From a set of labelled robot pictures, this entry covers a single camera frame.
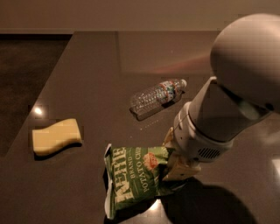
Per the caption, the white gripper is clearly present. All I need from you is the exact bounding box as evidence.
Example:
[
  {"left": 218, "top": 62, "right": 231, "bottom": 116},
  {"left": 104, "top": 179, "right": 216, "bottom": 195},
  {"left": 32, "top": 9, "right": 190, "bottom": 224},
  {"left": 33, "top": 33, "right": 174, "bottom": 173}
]
[{"left": 163, "top": 102, "right": 234, "bottom": 181}]

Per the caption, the green jalapeno chip bag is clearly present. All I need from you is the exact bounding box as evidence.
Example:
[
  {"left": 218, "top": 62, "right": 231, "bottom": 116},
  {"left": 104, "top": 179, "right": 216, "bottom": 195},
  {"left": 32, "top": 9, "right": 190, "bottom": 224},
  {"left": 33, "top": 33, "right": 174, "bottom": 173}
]
[{"left": 104, "top": 143, "right": 186, "bottom": 220}]

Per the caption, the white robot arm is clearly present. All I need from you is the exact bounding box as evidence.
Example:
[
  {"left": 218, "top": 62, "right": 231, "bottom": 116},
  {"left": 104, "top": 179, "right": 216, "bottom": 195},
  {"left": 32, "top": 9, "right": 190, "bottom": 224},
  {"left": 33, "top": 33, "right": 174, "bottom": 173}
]
[{"left": 163, "top": 14, "right": 280, "bottom": 181}]

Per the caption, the clear plastic water bottle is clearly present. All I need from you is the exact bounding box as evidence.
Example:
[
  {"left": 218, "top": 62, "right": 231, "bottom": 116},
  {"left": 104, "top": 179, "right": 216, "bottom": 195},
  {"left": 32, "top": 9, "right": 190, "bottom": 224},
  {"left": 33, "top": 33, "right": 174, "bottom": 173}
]
[{"left": 130, "top": 79, "right": 187, "bottom": 121}]

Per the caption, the yellow sponge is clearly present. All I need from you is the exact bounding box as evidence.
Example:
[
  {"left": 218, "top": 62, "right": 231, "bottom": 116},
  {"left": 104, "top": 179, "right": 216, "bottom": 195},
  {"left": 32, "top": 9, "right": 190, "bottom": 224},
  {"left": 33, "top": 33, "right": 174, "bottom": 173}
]
[{"left": 32, "top": 118, "right": 82, "bottom": 157}]

